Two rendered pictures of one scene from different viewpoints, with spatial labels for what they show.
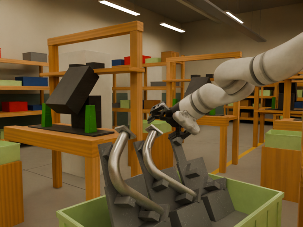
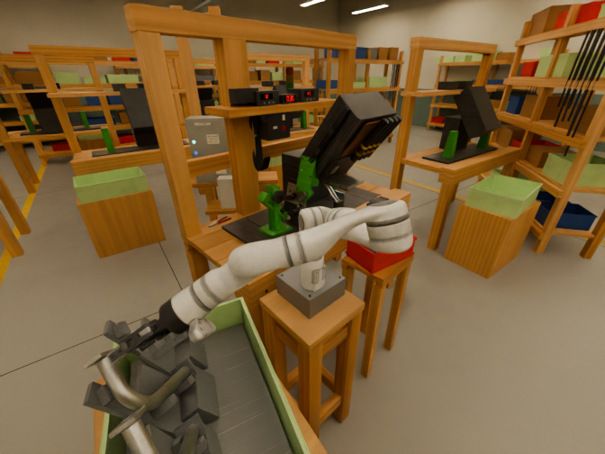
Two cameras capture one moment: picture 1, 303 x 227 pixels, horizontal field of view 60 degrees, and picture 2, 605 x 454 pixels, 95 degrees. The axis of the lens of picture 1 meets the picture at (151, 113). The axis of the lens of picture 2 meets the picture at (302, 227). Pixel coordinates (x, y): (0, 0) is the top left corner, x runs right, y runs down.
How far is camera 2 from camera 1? 0.59 m
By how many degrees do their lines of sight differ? 71
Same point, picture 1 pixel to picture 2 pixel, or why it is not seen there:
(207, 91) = (224, 287)
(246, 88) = not seen: hidden behind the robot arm
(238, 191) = not seen: hidden behind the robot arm
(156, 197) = (163, 420)
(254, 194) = (218, 313)
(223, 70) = (253, 265)
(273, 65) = (314, 256)
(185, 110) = (194, 319)
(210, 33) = not seen: outside the picture
